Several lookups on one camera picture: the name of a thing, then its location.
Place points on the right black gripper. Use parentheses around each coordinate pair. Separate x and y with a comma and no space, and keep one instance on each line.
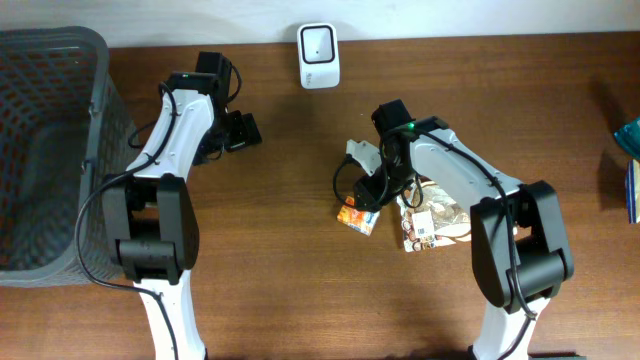
(368,187)

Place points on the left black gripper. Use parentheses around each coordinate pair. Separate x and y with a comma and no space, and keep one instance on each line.
(245,130)

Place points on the small orange snack packet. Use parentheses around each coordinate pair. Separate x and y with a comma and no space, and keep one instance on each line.
(361,221)

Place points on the beige PanTree snack pouch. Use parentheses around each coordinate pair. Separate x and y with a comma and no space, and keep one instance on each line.
(430,218)

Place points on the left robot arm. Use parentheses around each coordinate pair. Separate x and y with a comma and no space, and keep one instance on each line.
(150,222)

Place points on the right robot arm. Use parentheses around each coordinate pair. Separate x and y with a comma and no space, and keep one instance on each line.
(519,244)

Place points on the white barcode scanner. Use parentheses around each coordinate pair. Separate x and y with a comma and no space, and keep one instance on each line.
(318,54)

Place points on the grey plastic mesh basket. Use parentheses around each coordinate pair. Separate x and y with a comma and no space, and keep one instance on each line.
(64,128)

